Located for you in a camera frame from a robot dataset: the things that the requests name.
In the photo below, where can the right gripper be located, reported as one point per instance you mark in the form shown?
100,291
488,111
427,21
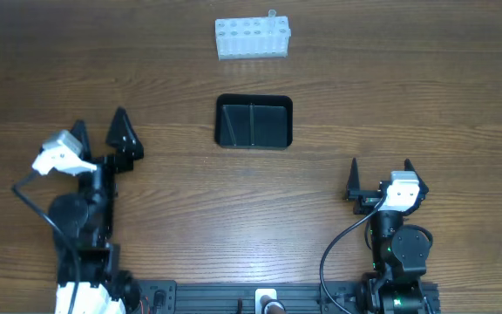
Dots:
366,201

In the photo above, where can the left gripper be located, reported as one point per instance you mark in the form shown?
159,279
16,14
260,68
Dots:
113,162

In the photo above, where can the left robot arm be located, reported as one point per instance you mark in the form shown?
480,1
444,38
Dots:
81,218

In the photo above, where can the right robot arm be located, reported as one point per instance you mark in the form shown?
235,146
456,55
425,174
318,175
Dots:
408,250

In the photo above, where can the black tray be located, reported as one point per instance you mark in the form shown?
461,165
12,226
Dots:
273,126

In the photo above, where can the white test tube rack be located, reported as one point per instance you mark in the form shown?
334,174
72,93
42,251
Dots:
251,45

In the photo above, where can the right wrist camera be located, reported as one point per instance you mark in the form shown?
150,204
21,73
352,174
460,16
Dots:
403,189

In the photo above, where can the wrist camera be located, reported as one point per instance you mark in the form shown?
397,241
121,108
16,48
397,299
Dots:
403,189
61,152

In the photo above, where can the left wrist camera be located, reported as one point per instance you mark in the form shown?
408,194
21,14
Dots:
61,152

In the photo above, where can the mounting rail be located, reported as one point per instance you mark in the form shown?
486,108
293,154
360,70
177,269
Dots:
216,298

